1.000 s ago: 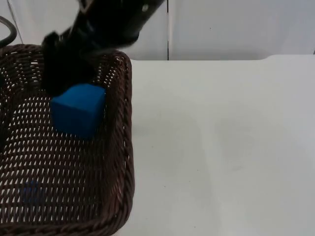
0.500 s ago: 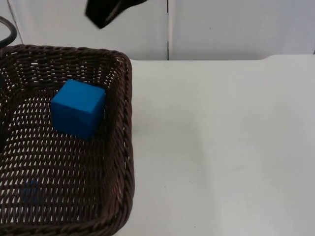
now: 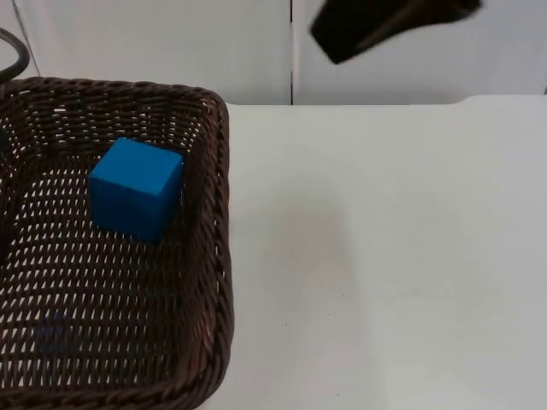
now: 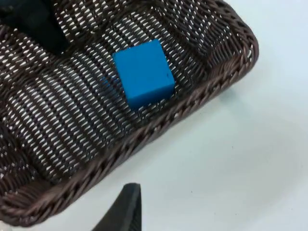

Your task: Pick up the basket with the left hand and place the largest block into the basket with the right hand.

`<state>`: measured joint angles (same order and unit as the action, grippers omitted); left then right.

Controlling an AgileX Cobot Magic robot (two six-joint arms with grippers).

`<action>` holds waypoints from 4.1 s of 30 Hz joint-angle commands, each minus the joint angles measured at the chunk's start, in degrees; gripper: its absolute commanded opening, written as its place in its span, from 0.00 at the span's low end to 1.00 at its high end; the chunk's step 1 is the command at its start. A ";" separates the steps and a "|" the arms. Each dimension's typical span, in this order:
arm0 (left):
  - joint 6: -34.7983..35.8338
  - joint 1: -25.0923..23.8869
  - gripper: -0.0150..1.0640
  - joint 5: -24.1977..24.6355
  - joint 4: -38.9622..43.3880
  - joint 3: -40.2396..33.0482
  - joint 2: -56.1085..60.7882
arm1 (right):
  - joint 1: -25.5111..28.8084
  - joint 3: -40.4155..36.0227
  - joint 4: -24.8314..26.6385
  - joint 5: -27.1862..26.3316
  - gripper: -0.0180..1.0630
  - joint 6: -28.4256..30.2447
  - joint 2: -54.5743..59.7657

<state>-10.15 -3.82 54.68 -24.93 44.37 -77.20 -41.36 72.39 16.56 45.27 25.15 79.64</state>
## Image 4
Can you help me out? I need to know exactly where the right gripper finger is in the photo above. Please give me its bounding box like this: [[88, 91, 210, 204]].
[[92, 183, 142, 231]]

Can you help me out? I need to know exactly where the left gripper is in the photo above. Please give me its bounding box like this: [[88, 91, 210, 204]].
[[0, 0, 72, 55]]

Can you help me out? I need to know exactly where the large blue cube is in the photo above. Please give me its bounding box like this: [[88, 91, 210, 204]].
[[112, 38, 176, 111]]

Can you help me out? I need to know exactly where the dark brown wicker basket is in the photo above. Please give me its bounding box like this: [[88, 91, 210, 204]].
[[0, 0, 261, 228]]

